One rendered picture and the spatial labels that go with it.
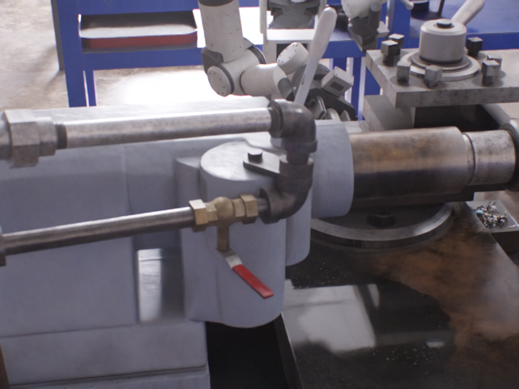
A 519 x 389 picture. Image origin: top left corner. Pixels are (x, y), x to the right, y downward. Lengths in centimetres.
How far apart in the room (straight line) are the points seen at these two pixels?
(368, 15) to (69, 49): 97
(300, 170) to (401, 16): 207
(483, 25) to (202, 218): 236
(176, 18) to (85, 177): 220
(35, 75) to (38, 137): 390
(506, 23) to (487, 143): 211
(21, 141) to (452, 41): 64
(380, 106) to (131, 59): 160
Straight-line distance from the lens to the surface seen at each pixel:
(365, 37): 246
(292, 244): 86
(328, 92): 152
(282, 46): 223
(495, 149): 96
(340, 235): 109
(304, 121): 72
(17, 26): 544
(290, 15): 213
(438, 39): 109
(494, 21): 306
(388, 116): 114
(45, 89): 431
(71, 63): 269
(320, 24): 84
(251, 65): 188
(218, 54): 185
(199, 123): 68
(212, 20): 182
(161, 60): 268
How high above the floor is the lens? 151
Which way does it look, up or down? 29 degrees down
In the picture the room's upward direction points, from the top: straight up
